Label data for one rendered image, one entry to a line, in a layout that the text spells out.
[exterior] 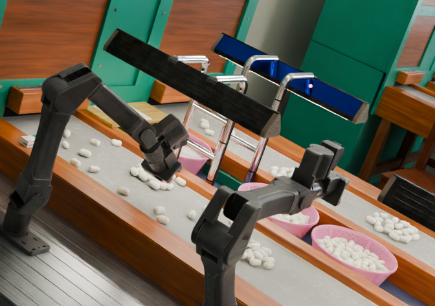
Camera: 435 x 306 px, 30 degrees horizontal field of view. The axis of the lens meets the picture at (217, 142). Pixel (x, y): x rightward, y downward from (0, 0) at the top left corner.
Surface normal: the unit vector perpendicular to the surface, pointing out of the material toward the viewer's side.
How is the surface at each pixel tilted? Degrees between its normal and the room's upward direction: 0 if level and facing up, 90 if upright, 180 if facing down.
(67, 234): 0
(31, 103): 90
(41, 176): 77
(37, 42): 90
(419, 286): 90
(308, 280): 0
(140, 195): 0
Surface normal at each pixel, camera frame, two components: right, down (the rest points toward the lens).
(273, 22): 0.77, 0.44
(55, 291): 0.31, -0.90
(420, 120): -0.55, 0.10
